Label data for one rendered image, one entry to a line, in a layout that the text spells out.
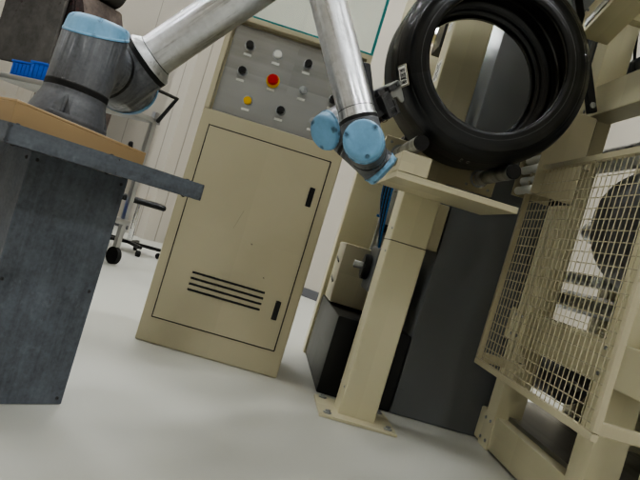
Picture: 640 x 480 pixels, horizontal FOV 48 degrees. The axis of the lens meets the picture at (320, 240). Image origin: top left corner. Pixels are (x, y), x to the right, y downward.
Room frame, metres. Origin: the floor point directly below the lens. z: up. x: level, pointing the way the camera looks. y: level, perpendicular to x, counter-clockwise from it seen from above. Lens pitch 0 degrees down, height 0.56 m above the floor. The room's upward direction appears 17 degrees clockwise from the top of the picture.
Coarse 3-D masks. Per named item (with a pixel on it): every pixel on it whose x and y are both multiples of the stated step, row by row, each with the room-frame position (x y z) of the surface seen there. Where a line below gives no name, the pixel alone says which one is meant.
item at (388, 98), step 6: (378, 90) 1.89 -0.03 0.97; (378, 96) 1.89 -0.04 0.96; (384, 96) 1.89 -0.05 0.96; (390, 96) 1.92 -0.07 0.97; (378, 102) 1.89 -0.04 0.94; (384, 102) 1.89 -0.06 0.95; (390, 102) 1.92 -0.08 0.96; (396, 102) 1.93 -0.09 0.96; (378, 108) 1.90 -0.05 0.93; (384, 108) 1.89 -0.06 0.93; (390, 108) 1.91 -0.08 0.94; (396, 108) 1.92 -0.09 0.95; (378, 114) 1.89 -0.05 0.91; (384, 114) 1.91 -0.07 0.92; (390, 114) 1.90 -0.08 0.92; (384, 120) 1.90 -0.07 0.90
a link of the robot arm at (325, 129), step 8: (320, 112) 1.78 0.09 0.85; (328, 112) 1.74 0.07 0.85; (336, 112) 1.75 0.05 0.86; (312, 120) 1.76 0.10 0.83; (320, 120) 1.74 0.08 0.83; (328, 120) 1.73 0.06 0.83; (336, 120) 1.73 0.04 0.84; (312, 128) 1.76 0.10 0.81; (320, 128) 1.75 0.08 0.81; (328, 128) 1.73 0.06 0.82; (336, 128) 1.72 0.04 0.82; (312, 136) 1.78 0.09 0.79; (320, 136) 1.76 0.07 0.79; (328, 136) 1.74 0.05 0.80; (336, 136) 1.73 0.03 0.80; (320, 144) 1.77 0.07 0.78; (328, 144) 1.75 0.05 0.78; (336, 144) 1.74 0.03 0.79
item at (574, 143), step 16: (576, 128) 2.39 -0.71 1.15; (592, 128) 2.39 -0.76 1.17; (560, 144) 2.39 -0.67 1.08; (576, 144) 2.39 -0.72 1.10; (528, 160) 2.55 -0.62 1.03; (544, 160) 2.38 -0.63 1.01; (560, 160) 2.39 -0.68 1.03; (528, 176) 2.57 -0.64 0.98; (544, 176) 2.38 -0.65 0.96; (560, 176) 2.39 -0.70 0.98; (576, 176) 2.39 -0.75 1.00; (512, 192) 2.57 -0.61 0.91; (528, 192) 2.45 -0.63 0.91; (560, 192) 2.39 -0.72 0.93
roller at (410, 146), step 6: (414, 138) 2.06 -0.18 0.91; (420, 138) 2.05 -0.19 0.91; (426, 138) 2.05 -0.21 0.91; (408, 144) 2.14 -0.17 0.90; (414, 144) 2.05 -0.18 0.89; (420, 144) 2.05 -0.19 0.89; (426, 144) 2.05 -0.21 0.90; (396, 150) 2.33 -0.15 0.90; (402, 150) 2.23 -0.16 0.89; (408, 150) 2.16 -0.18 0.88; (414, 150) 2.09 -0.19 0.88; (420, 150) 2.06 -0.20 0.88
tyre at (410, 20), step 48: (432, 0) 2.03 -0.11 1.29; (480, 0) 2.29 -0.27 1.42; (528, 0) 2.22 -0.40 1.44; (528, 48) 2.32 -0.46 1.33; (576, 48) 2.05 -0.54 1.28; (432, 96) 2.02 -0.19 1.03; (576, 96) 2.06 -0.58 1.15; (432, 144) 2.09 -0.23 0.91; (480, 144) 2.04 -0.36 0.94; (528, 144) 2.05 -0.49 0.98
